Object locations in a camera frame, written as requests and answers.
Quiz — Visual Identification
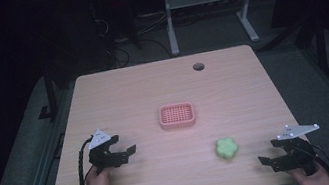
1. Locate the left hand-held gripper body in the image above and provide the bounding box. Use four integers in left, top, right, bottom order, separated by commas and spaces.
84, 124, 132, 177

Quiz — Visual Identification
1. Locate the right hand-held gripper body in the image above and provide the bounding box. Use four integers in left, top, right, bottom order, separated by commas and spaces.
268, 118, 328, 182

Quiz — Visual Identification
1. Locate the person's left hand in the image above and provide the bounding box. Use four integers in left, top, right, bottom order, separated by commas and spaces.
82, 162, 115, 185

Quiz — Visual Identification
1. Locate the person's right hand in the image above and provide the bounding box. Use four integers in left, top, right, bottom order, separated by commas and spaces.
286, 158, 329, 185

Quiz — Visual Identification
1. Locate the green flower-shaped sponge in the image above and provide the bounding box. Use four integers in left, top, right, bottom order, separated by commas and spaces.
213, 134, 241, 163

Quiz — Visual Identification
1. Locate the pink perforated plastic basket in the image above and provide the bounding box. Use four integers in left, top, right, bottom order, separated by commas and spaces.
156, 100, 198, 133

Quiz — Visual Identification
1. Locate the black metal stand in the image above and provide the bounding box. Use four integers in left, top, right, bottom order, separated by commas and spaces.
27, 51, 77, 126
291, 8, 329, 82

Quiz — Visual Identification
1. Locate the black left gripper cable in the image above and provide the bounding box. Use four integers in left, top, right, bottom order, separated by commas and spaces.
71, 136, 102, 185

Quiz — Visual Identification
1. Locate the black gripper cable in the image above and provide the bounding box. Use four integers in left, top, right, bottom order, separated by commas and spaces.
309, 140, 329, 185
71, 136, 102, 185

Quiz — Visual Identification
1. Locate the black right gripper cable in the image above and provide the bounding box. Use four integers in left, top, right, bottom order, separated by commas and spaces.
309, 140, 329, 185

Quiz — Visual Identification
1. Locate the tangle of floor cables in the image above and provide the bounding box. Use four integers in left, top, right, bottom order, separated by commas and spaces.
90, 2, 176, 73

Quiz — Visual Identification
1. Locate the round table cable hole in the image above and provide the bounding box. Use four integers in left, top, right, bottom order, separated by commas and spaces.
191, 61, 206, 72

